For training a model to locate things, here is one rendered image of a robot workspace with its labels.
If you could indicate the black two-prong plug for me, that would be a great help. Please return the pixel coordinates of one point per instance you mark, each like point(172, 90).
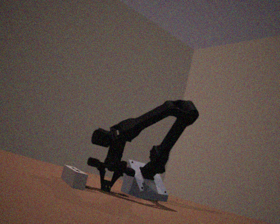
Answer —
point(106, 185)

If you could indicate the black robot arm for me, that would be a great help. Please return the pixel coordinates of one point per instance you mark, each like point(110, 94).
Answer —
point(128, 129)

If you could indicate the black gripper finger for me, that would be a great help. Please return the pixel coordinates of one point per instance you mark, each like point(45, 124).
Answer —
point(115, 177)
point(102, 175)

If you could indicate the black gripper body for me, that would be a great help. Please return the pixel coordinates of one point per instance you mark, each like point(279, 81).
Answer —
point(96, 163)

